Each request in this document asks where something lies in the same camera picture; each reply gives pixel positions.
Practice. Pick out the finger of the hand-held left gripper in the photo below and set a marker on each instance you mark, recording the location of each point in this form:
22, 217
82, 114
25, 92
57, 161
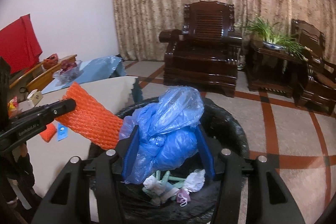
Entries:
47, 113

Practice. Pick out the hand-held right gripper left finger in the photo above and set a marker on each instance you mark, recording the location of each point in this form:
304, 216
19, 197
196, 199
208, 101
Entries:
131, 158

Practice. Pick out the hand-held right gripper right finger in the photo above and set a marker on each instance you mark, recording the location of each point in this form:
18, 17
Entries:
206, 150

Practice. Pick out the black trash bin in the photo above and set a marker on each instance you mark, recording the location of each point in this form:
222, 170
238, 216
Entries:
228, 132

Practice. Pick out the white tissue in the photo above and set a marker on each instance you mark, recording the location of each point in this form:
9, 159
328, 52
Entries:
195, 179
151, 183

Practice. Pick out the green rubber glove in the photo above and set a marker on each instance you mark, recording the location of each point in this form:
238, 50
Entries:
157, 193
165, 178

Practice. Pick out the blue plastic bag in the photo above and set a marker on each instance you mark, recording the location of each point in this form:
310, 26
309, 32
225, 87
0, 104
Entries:
168, 140

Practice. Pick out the large orange foam net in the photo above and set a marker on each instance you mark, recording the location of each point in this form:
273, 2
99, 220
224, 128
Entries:
89, 119

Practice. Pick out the pink face mask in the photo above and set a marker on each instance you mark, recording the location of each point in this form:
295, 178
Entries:
182, 196

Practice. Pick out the red patterned packet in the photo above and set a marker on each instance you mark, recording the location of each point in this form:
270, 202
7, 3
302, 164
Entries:
13, 106

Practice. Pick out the tissue box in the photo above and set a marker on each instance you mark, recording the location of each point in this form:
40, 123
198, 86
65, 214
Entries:
35, 98

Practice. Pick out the small orange foam net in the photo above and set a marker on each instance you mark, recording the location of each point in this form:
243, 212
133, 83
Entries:
48, 133

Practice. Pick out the blue paper card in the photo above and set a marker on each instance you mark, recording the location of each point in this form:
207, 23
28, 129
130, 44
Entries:
62, 132

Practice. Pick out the glass fruit bowl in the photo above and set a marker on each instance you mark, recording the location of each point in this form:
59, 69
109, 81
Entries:
63, 78

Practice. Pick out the red cloth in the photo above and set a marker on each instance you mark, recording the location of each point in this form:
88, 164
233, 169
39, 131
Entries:
18, 43

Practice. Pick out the blue tablecloth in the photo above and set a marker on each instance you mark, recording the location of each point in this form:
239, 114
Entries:
99, 69

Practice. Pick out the dark wooden armchair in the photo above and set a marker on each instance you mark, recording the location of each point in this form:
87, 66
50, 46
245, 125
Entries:
199, 64
315, 82

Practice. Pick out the dark wooden side table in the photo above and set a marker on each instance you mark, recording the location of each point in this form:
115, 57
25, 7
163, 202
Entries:
270, 69

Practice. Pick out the potted green plant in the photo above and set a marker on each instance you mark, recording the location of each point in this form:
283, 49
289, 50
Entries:
273, 37

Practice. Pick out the beige patterned curtain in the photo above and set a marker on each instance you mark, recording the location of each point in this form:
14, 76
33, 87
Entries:
157, 3

